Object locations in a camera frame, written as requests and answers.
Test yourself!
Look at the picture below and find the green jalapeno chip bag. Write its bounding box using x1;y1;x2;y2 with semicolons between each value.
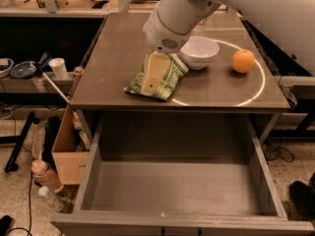
124;51;189;101

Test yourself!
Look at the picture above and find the white stick tool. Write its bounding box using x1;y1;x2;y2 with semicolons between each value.
41;72;70;104

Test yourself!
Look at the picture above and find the grey open top drawer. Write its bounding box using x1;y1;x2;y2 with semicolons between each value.
51;112;314;236

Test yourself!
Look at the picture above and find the grey cabinet table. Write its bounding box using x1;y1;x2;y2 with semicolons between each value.
71;13;289;138

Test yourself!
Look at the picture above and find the white paper cup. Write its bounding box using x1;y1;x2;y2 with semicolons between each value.
48;58;68;80

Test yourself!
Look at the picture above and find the white plastic bottle floor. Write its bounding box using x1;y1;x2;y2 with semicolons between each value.
38;186;64;212

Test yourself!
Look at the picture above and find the white ceramic bowl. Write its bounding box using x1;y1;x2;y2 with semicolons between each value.
179;36;220;70

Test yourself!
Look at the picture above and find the orange fruit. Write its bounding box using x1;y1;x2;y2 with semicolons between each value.
231;49;255;74

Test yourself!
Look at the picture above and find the black shoe on floor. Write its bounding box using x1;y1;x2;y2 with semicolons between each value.
289;173;315;220

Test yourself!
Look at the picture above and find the brown cardboard box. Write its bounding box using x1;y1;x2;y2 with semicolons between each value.
52;106;90;185

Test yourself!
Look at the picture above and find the brown sauce bottle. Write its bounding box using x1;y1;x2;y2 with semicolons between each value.
31;160;63;193

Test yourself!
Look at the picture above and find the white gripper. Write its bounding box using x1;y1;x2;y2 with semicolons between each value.
141;10;190;95

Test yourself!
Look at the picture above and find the clear plastic water bottle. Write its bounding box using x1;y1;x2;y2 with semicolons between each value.
191;19;207;36

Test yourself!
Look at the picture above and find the dark round plate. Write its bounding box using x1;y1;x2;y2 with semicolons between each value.
10;61;37;79

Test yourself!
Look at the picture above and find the small white bowl left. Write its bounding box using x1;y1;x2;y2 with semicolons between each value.
0;58;14;78

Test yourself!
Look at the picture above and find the black pole on floor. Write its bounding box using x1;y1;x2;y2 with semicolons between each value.
1;112;35;173

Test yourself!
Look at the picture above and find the black cable bundle right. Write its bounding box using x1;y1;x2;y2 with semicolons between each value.
261;139;295;163

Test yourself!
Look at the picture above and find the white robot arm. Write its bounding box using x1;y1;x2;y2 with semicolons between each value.
144;0;315;74

